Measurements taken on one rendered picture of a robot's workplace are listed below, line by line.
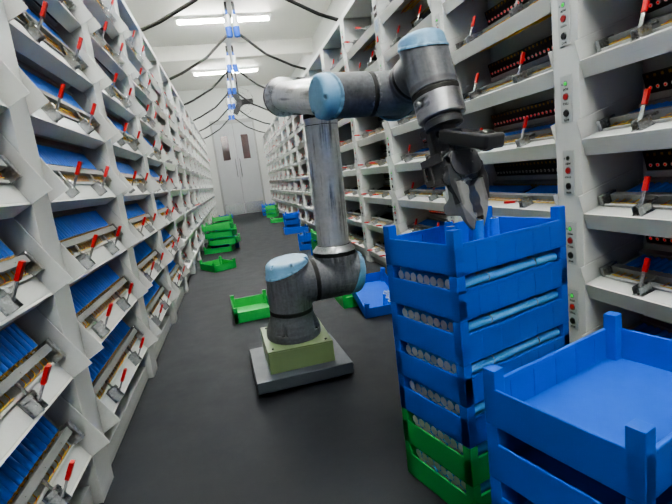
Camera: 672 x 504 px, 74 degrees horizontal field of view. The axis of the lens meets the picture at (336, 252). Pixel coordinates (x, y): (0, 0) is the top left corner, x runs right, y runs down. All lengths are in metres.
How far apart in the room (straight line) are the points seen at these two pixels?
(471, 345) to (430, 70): 0.49
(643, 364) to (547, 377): 0.17
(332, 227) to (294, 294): 0.26
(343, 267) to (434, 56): 0.83
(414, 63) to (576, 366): 0.58
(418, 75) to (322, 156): 0.67
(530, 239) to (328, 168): 0.78
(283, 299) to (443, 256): 0.80
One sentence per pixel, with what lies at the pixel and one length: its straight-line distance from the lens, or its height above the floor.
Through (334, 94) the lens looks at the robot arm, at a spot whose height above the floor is 0.83.
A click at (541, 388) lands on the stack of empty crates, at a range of 0.75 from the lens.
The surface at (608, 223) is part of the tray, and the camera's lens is 1.34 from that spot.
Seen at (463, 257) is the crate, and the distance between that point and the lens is 0.78.
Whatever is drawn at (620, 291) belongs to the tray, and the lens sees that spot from 1.36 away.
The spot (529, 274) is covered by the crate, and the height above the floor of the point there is 0.45.
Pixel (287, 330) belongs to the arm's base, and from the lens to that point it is 1.51.
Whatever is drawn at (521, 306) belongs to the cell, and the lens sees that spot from 0.93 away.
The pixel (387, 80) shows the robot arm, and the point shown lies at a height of 0.85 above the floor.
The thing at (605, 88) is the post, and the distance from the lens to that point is 1.44.
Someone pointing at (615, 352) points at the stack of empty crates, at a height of 0.34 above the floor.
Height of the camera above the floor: 0.68
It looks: 10 degrees down
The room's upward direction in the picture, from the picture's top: 7 degrees counter-clockwise
